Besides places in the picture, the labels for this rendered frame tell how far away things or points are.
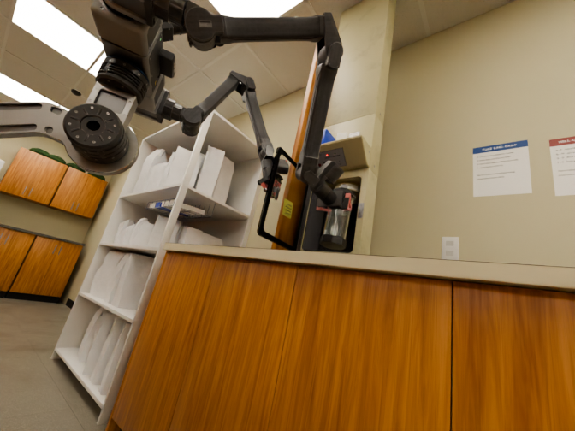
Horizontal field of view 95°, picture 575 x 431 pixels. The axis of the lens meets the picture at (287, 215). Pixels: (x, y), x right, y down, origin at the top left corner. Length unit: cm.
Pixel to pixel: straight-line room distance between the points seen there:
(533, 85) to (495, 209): 68
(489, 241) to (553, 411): 87
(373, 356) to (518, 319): 32
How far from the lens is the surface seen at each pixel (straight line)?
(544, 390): 74
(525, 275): 71
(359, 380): 80
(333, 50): 93
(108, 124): 96
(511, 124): 176
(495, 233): 150
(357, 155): 125
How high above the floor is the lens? 78
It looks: 17 degrees up
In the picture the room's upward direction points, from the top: 12 degrees clockwise
